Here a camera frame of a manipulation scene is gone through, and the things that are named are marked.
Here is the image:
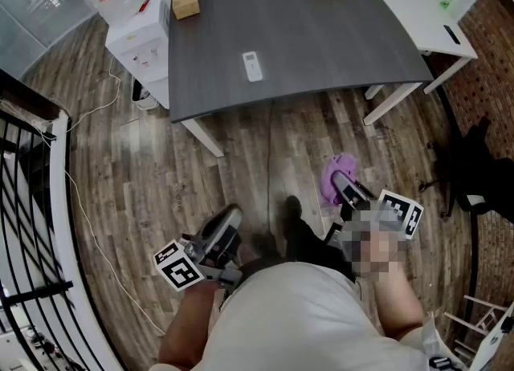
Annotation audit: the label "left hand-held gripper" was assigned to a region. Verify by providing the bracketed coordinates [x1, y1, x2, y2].
[153, 205, 245, 295]

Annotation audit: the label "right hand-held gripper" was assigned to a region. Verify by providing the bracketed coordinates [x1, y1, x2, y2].
[327, 171, 425, 258]

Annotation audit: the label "purple cloth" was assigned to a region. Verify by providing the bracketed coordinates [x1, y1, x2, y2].
[320, 152, 358, 206]

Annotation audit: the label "white remote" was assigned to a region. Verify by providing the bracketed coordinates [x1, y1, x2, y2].
[242, 51, 264, 83]

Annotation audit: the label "person's left forearm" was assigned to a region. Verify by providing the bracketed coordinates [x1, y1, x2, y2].
[158, 280, 220, 371]

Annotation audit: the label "person's right forearm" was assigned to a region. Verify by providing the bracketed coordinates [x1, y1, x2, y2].
[369, 236, 426, 342]

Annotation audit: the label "person's black right shoe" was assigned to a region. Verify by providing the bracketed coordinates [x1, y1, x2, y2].
[284, 195, 305, 226]

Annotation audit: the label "person's black trousers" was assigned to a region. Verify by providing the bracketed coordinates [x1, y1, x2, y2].
[239, 216, 358, 282]

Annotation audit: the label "white table leg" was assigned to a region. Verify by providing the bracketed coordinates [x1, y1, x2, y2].
[180, 116, 225, 158]
[363, 82, 422, 126]

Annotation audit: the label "person's white shirt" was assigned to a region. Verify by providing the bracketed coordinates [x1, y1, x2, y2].
[148, 260, 433, 371]

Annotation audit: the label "black office chair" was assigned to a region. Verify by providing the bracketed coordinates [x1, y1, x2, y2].
[417, 116, 514, 226]

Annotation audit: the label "small white bin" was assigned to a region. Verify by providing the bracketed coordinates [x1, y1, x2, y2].
[131, 75, 157, 112]

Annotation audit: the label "white wooden rack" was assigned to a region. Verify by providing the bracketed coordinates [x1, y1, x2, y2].
[443, 295, 509, 362]

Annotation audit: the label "slim black device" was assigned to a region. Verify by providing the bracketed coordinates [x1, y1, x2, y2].
[443, 23, 462, 45]

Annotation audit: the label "white desk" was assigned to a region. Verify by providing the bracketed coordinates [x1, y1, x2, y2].
[363, 0, 495, 101]

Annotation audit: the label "black metal railing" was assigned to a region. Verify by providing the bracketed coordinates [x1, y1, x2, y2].
[0, 114, 88, 371]

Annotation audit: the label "white water dispenser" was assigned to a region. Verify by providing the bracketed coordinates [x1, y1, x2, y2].
[104, 0, 172, 110]

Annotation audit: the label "white board with small logo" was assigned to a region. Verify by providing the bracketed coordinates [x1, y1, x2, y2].
[471, 311, 514, 371]

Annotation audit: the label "small cardboard box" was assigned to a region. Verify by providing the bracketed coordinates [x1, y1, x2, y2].
[172, 0, 201, 21]

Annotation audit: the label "frosted glass panel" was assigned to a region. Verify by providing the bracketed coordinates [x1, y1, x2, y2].
[0, 0, 97, 81]

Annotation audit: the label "white floor cable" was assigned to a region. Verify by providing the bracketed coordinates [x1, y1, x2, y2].
[39, 55, 166, 337]

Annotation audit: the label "black and white strap buckle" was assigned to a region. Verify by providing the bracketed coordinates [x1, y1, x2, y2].
[428, 355, 455, 371]

